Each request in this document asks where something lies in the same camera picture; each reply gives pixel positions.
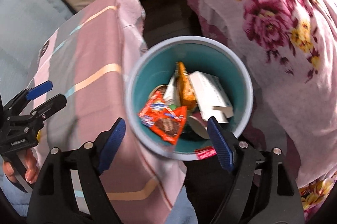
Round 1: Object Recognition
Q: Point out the white paper box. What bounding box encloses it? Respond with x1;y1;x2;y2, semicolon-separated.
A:
189;72;234;123

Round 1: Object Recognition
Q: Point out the orange cake wrapper bag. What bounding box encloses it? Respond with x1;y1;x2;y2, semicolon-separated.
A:
175;61;197;111

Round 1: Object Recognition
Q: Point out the orange snack wrapper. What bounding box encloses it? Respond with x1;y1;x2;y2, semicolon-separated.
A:
138;91;187;145

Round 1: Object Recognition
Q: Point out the white paper tissue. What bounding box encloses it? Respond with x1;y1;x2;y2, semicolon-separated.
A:
163;74;181;107

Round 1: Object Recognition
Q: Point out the pink paper cup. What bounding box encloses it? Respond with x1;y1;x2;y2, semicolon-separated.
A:
187;115;210;139

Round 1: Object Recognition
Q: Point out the teal white trash bin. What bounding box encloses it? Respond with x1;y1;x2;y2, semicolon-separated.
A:
126;35;253;161

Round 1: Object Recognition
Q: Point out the person left hand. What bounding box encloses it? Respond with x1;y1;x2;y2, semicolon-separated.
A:
2;148;40;185

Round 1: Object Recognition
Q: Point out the pink grey striped pillow cloth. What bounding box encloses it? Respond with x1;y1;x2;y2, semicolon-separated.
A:
30;0;194;223

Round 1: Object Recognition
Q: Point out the brown round paper lid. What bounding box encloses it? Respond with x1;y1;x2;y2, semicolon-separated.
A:
148;85;168;99

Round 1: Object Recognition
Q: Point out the light blue curtain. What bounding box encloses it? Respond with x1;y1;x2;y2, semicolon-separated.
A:
0;0;74;219

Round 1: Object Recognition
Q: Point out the pink floral bed quilt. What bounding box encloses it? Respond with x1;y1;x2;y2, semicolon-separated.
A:
187;0;336;219

